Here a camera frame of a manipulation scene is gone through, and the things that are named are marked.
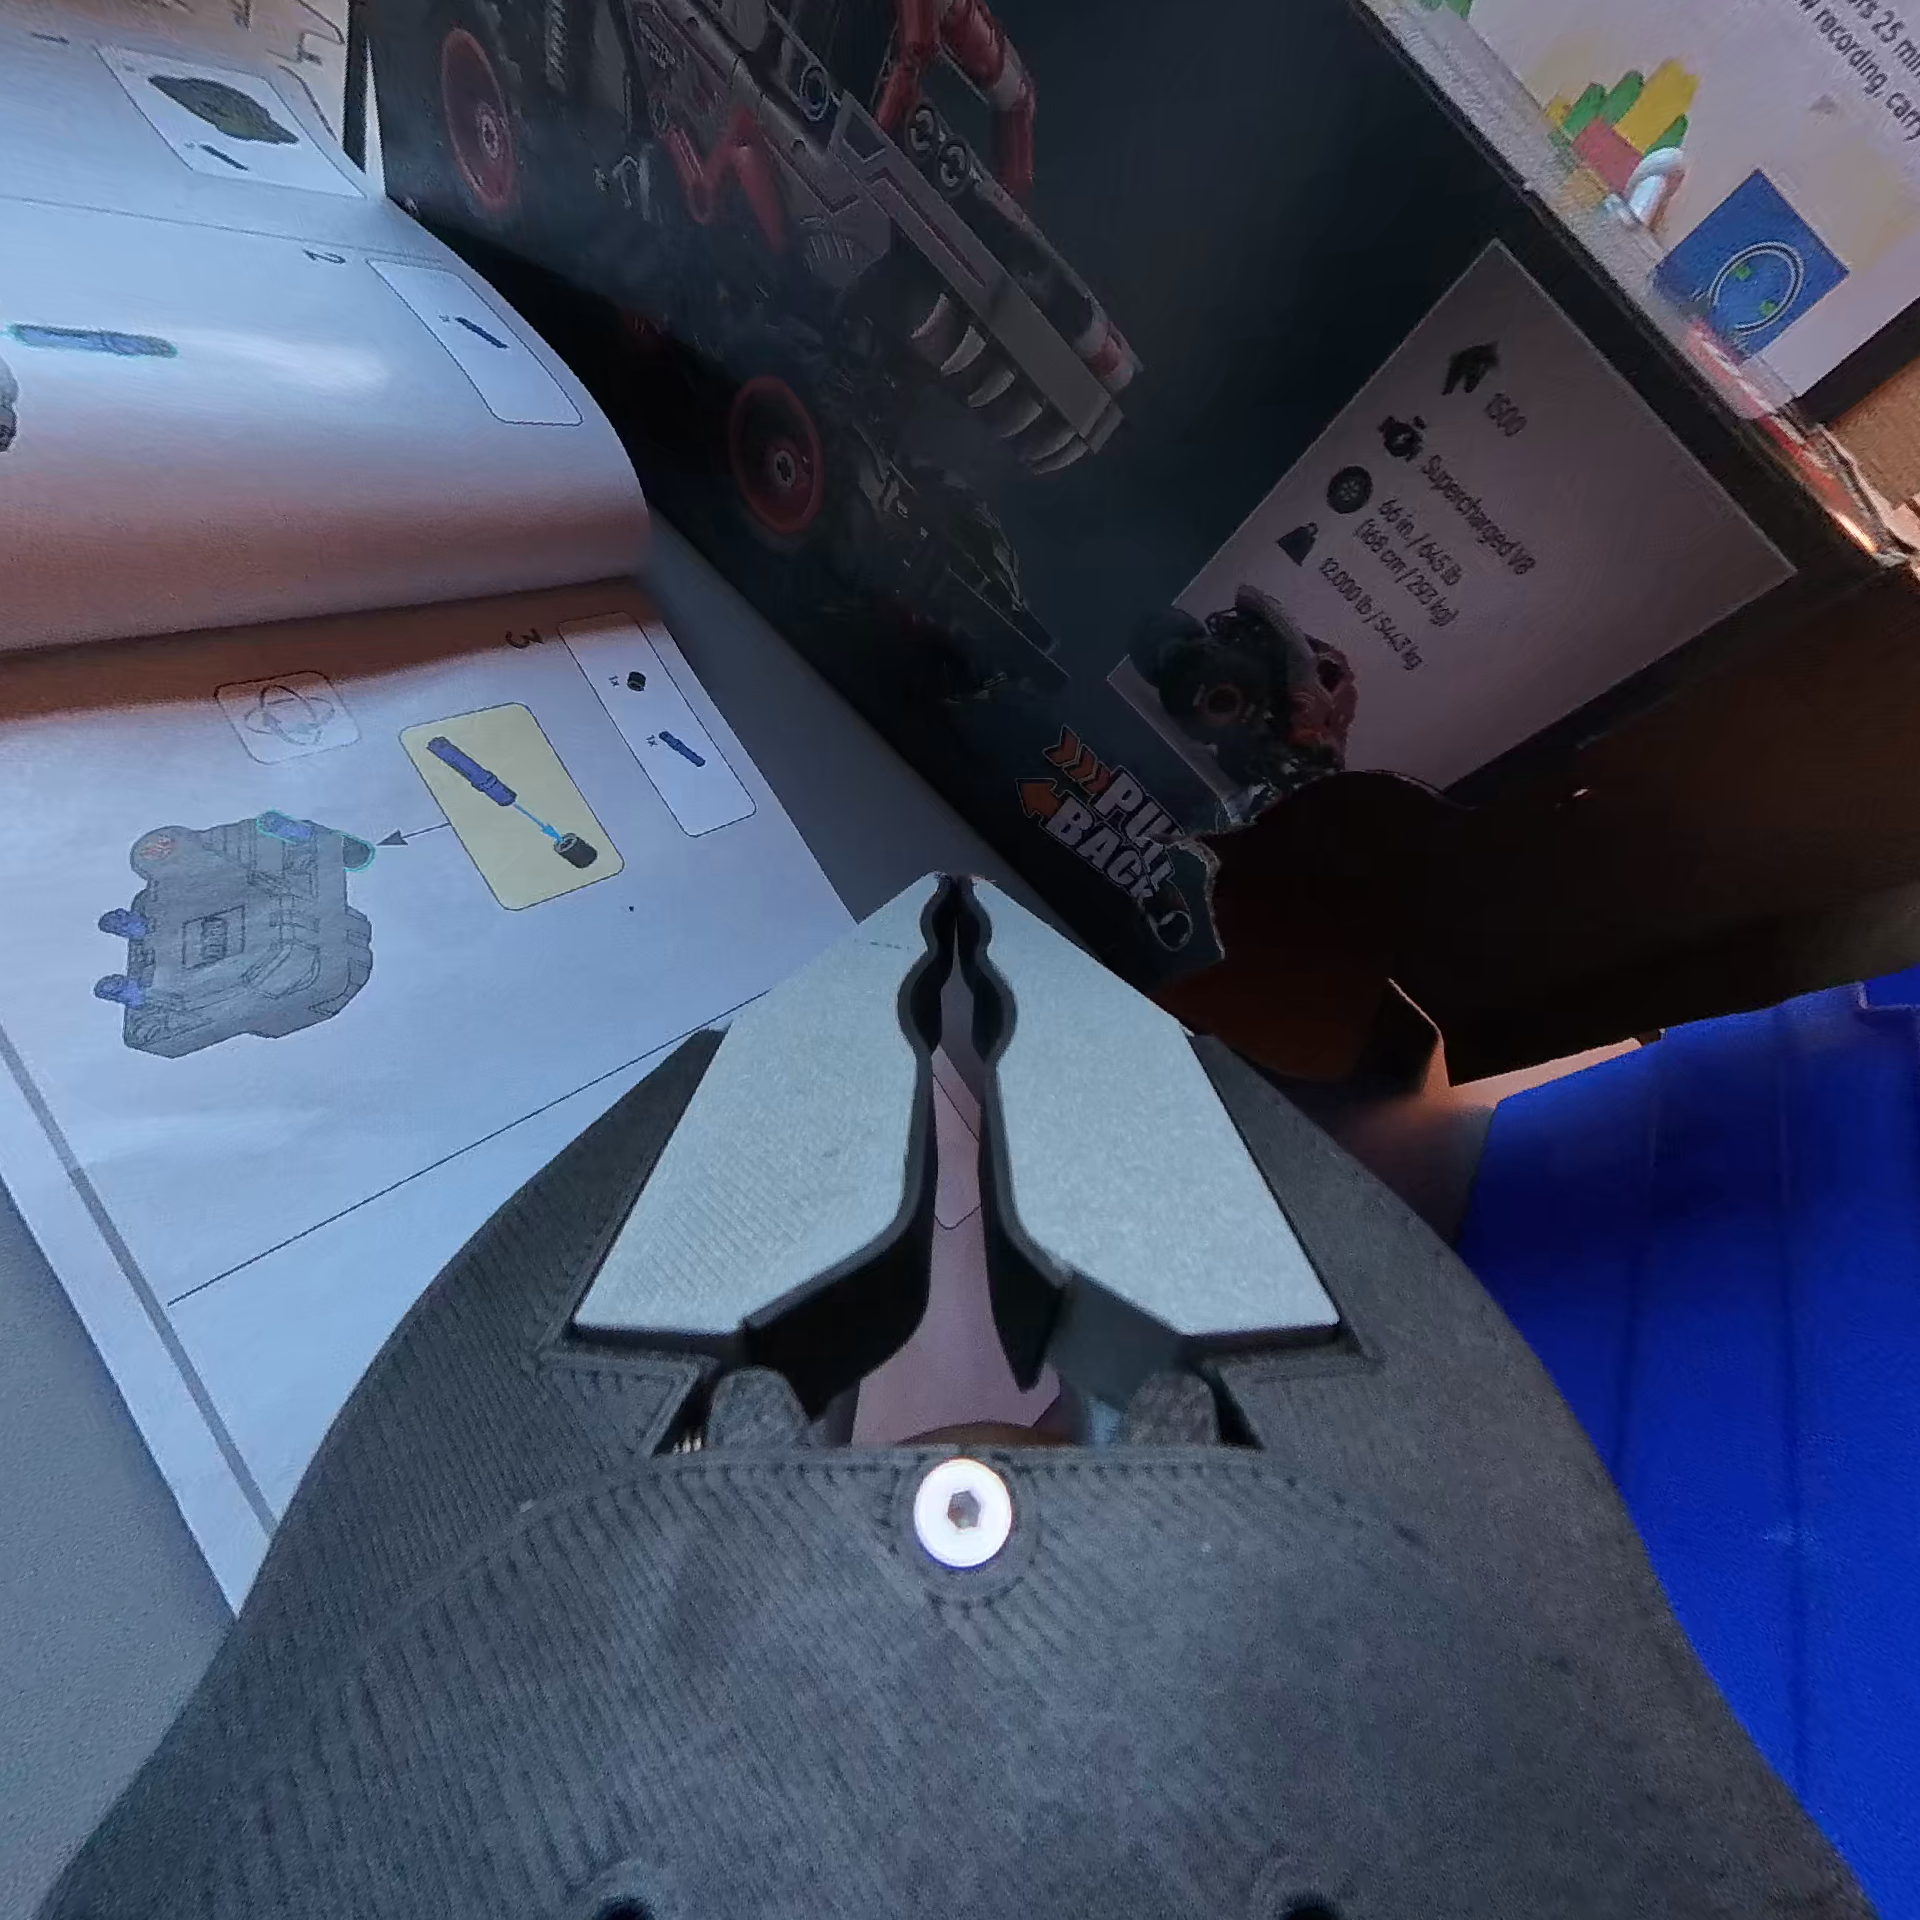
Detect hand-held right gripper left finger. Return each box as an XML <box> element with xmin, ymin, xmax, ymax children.
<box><xmin>569</xmin><ymin>872</ymin><xmax>962</xmax><ymax>1423</ymax></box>

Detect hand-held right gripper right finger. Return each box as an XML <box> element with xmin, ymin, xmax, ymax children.
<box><xmin>958</xmin><ymin>872</ymin><xmax>1345</xmax><ymax>1449</ymax></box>

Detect black lego set box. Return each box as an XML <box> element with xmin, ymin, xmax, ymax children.
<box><xmin>345</xmin><ymin>0</ymin><xmax>1920</xmax><ymax>1086</ymax></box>

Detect blue plastic bin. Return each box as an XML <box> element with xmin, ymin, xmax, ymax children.
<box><xmin>1446</xmin><ymin>976</ymin><xmax>1920</xmax><ymax>1920</ymax></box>

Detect open instruction booklet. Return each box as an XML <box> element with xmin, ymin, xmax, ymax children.
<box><xmin>0</xmin><ymin>0</ymin><xmax>858</xmax><ymax>1614</ymax></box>

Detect white printed paper sheet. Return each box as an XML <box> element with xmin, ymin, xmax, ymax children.
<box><xmin>1351</xmin><ymin>0</ymin><xmax>1920</xmax><ymax>429</ymax></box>

